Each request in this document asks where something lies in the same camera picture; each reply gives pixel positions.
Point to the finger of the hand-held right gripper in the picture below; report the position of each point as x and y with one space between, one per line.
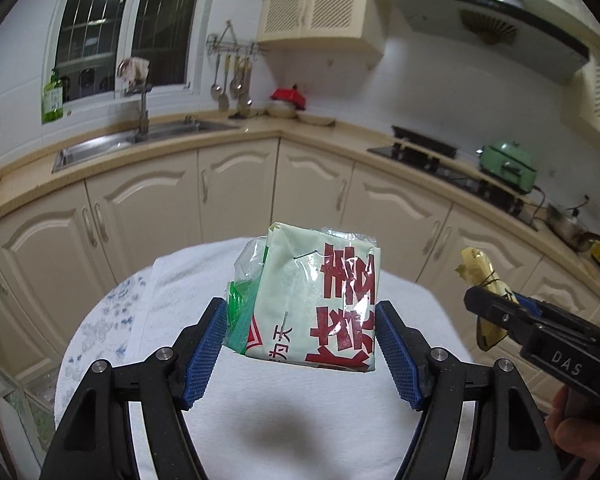
495 312
535 306

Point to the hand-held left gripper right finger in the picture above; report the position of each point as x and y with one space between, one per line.
397 355

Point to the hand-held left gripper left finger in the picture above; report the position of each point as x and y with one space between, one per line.
205 350

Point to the golden yellow wrapper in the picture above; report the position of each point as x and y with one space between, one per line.
480 266

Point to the pale green red packet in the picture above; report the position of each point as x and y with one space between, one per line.
305 300

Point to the person's right hand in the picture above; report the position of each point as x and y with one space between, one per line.
590 440

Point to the steel pot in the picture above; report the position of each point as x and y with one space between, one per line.
570 227

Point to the blue floral tablecloth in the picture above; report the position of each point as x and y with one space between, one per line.
100 325

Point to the black glass gas stove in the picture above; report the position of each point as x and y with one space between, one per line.
470 182

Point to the green electric cooker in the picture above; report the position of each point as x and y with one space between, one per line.
507 167

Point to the cream base cabinets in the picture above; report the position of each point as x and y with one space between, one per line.
145 210

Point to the black induction cooker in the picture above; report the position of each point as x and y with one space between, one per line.
425 140

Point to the steel kitchen sink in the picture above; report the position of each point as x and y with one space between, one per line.
105 147

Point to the steel faucet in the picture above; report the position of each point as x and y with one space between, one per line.
142 120

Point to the hanging steel spatula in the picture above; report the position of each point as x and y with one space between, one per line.
223 102

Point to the shallow white dish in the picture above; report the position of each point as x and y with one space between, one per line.
316 120

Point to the white bowl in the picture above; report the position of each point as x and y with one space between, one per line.
281 111

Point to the hanging steel skimmer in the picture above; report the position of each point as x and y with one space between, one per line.
244 100

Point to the hanging steel ladle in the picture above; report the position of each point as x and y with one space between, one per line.
216 91

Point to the hanging steel spoon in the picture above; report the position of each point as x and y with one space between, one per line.
235 87

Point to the range hood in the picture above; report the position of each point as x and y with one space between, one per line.
490 25

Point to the pink white cloth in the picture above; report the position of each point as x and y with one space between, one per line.
135 70

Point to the green dish soap bottle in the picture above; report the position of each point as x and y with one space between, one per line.
53 102

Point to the kitchen window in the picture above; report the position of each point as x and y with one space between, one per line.
90 35

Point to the wall utensil rack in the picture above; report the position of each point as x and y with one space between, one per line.
235 47

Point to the cream lattice wall cabinet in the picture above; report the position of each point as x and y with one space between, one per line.
320 15

